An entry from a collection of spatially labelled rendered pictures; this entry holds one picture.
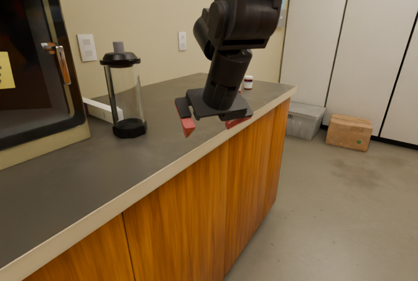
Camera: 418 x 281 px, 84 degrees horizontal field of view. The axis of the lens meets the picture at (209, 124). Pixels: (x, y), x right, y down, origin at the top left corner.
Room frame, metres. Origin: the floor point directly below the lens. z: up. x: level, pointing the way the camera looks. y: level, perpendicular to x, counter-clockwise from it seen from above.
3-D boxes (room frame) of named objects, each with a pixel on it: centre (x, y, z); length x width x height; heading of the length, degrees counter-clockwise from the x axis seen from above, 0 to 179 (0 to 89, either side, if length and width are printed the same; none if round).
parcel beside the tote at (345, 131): (2.39, -1.59, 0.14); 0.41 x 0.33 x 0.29; 60
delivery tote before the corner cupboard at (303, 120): (2.72, -1.10, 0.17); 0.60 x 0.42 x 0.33; 52
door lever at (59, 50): (0.56, 0.36, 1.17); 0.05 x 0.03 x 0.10; 53
